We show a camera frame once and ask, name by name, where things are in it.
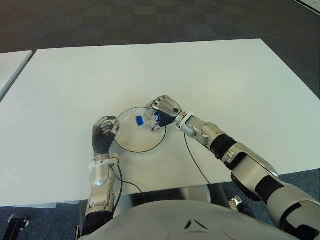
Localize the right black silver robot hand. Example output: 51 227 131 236
144 94 183 132

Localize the white neighbouring table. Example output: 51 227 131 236
0 49 35 101

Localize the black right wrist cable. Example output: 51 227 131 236
183 132 219 199

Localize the clear water bottle blue cap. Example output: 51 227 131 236
134 106 161 129

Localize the grey robot torso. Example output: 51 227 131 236
82 198 301 240

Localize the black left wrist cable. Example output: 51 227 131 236
111 156 149 213

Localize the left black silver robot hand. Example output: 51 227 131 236
92 115 121 155

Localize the black wheeled stand base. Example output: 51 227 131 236
0 213 31 240

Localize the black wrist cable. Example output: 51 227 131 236
183 132 219 199
111 156 149 213

